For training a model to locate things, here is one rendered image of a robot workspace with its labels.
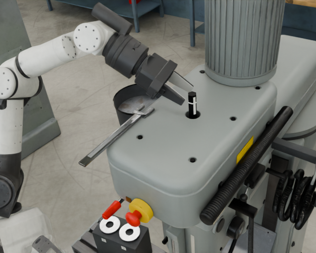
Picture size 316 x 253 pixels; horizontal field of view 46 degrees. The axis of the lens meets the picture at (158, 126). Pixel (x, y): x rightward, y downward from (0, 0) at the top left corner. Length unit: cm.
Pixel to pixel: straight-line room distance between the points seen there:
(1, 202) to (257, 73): 73
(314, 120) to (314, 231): 173
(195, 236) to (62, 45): 63
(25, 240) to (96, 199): 226
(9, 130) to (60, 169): 266
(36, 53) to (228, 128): 49
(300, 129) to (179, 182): 76
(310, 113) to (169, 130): 76
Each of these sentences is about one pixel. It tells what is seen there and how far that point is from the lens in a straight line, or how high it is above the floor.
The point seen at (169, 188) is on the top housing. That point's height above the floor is 187.
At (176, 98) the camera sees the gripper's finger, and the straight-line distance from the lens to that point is 86.
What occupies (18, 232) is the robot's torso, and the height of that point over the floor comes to 165.
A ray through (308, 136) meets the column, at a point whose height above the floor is 152.
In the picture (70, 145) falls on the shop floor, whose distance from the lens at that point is 389.
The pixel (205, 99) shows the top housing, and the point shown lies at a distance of 97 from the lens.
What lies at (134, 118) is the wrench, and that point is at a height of 190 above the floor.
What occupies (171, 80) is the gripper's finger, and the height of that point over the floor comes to 196.
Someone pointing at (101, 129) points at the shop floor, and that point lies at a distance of 400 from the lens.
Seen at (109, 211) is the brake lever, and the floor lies 171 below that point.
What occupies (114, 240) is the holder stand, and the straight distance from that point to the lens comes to 165.
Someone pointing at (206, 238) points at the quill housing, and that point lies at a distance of 111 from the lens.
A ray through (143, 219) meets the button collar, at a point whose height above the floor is 175.
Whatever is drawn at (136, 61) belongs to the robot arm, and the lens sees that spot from 85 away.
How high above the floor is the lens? 244
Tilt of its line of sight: 39 degrees down
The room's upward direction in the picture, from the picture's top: 6 degrees counter-clockwise
